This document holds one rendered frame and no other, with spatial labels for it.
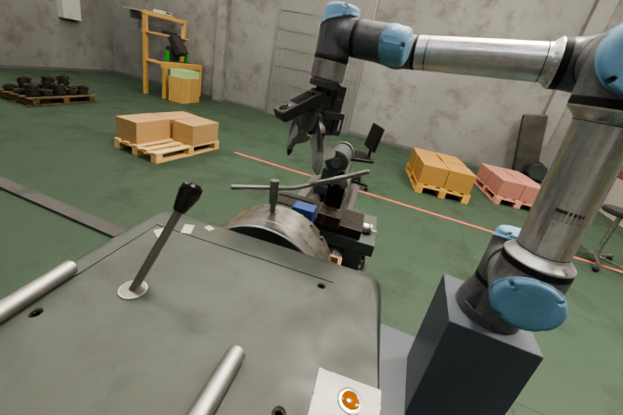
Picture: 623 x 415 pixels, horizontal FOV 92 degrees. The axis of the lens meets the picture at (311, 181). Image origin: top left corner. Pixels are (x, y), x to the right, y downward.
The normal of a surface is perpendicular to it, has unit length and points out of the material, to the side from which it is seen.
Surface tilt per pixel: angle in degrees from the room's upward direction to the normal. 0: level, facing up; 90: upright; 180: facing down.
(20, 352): 0
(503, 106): 90
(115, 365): 0
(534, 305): 98
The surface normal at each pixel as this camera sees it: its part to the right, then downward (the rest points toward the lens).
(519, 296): -0.48, 0.36
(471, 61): -0.48, 0.56
